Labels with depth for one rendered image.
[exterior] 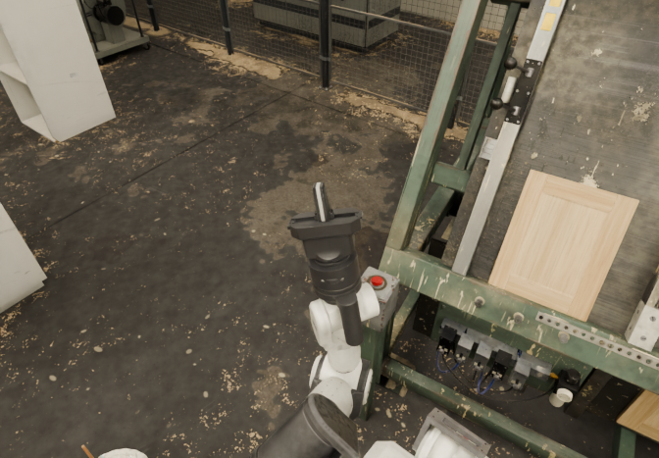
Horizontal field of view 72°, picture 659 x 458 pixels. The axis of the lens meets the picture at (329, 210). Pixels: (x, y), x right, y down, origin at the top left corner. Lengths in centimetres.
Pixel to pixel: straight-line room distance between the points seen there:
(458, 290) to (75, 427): 182
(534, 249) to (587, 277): 17
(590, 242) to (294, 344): 152
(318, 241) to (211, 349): 184
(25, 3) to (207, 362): 295
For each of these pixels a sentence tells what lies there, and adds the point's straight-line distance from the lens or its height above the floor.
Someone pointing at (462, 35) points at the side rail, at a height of 156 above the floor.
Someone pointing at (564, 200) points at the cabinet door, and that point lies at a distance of 160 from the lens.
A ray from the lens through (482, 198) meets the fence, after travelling 159.
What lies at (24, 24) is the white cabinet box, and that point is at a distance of 425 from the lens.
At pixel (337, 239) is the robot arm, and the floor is 156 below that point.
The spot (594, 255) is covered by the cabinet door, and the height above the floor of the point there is 107.
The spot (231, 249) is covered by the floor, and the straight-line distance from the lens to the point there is 298.
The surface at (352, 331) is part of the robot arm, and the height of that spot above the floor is 141.
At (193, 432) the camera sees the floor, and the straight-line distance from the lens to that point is 235.
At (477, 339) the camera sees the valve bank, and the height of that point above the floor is 74.
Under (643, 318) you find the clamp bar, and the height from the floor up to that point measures 100.
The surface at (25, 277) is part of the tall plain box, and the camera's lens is 308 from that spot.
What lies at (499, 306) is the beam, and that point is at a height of 86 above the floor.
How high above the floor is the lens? 209
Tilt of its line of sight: 41 degrees down
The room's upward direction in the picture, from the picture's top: straight up
